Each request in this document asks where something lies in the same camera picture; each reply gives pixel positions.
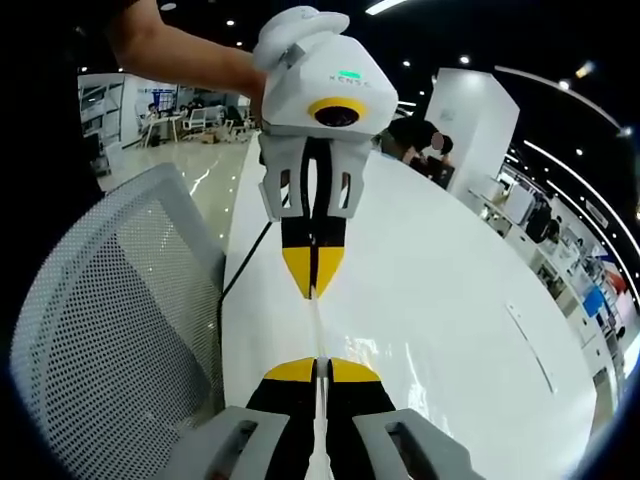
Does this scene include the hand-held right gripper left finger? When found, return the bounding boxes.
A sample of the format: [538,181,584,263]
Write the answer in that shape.
[164,356,321,480]

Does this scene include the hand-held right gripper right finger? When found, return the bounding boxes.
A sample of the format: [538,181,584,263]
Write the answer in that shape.
[325,356,486,480]

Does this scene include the clear food packaging bag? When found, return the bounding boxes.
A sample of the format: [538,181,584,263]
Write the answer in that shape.
[329,332,426,421]
[305,294,335,480]

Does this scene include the black laptop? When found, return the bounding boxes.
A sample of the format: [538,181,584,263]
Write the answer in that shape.
[424,157,456,190]

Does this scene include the white square pillar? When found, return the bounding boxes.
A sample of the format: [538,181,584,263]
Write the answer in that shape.
[424,67,521,201]

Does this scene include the grey mesh office chair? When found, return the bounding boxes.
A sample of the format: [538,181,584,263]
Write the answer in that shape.
[9,162,229,480]

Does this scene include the blue storage box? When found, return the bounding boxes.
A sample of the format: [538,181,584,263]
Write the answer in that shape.
[582,287,607,319]

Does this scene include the black cable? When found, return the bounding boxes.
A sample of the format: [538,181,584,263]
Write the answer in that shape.
[219,192,291,314]

